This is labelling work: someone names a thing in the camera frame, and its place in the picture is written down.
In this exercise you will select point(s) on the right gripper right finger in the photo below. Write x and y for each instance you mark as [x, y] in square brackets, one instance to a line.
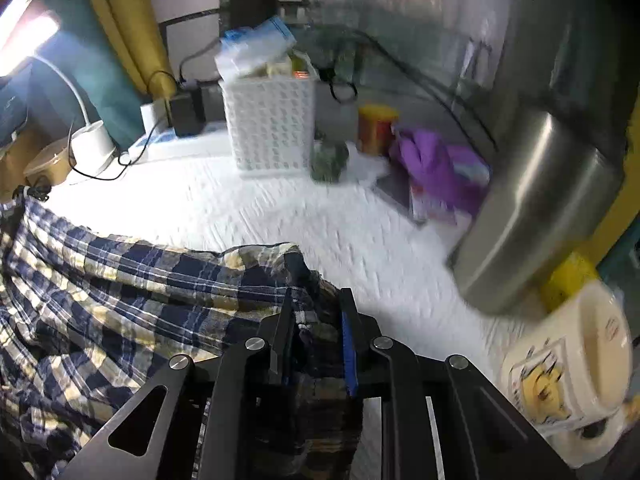
[353, 340]

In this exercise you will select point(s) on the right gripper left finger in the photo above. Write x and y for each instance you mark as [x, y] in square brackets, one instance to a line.
[283, 347]

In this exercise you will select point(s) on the blue yellow plaid pants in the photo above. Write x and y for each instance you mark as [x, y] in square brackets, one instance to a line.
[87, 320]

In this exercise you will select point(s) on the small green object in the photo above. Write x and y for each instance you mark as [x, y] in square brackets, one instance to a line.
[329, 159]

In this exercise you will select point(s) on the white textured bedspread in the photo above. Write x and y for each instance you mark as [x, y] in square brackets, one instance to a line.
[395, 268]

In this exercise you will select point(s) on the white plastic lattice basket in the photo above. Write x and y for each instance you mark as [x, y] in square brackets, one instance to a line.
[270, 121]

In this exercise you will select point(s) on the yellow orange jar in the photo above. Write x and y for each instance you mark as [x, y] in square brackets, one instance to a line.
[375, 128]

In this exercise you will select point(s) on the purple cloth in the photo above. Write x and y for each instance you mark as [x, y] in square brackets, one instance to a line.
[445, 179]

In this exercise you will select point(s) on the black power adapter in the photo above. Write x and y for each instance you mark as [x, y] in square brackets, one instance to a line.
[187, 113]

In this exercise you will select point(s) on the white power strip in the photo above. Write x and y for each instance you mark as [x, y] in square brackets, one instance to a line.
[155, 120]

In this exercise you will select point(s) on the cream cartoon mug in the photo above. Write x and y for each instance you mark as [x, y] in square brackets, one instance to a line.
[574, 367]

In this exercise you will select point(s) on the blue white plastic bag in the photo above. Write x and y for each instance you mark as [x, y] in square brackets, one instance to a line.
[246, 49]

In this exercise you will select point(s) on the white toilet paper roll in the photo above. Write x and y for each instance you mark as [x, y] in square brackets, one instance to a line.
[588, 444]

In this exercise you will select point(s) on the brown lidded bowl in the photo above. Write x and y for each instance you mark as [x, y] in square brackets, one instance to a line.
[51, 165]

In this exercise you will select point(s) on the teal curtain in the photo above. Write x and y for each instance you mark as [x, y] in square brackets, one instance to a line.
[82, 52]

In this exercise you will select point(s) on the stainless steel tumbler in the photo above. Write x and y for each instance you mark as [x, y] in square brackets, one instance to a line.
[559, 107]

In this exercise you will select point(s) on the yellow curtain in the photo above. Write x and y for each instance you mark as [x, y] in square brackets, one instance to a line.
[132, 30]

